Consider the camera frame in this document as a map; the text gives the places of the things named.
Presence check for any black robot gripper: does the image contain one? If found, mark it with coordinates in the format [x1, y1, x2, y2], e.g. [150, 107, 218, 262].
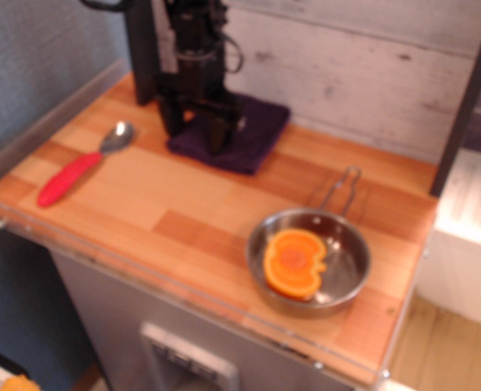
[157, 51, 245, 155]

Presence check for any dark purple cloth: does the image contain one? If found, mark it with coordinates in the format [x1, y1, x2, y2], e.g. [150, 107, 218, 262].
[166, 94, 291, 175]

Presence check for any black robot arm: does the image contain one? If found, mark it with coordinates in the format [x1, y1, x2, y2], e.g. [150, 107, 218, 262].
[152, 1, 242, 154]

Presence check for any orange toy pumpkin slice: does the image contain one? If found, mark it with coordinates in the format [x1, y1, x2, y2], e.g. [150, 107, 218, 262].
[263, 228, 328, 301]

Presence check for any small steel frying pan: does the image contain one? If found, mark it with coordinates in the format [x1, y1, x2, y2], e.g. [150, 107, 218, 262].
[245, 166, 372, 316]

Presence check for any clear acrylic table guard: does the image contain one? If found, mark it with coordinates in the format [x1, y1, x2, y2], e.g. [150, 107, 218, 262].
[0, 186, 436, 389]

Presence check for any grey toy fridge cabinet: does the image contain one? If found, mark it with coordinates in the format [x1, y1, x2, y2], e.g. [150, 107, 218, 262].
[52, 252, 351, 390]

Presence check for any silver dispenser panel with buttons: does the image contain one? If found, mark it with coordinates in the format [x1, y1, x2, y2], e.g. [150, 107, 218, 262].
[139, 323, 241, 390]

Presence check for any white toy sink unit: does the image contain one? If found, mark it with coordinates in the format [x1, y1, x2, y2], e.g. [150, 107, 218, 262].
[413, 60, 481, 331]

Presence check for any orange object bottom left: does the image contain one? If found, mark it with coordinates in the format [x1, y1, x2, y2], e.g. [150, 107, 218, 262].
[0, 375, 42, 391]

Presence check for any red handled metal spoon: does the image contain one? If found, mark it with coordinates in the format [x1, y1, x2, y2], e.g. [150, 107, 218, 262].
[37, 121, 135, 208]

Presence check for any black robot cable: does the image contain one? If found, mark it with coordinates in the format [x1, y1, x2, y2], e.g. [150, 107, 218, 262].
[219, 32, 245, 77]

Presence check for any dark left shelf post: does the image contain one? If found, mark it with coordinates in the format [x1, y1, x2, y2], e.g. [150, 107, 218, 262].
[124, 0, 170, 106]

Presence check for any dark shelf post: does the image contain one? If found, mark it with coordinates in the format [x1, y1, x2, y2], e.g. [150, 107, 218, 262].
[124, 0, 170, 106]
[429, 46, 481, 197]

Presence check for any dark right shelf post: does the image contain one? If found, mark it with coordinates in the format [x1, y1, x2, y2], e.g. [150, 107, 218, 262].
[429, 46, 481, 197]

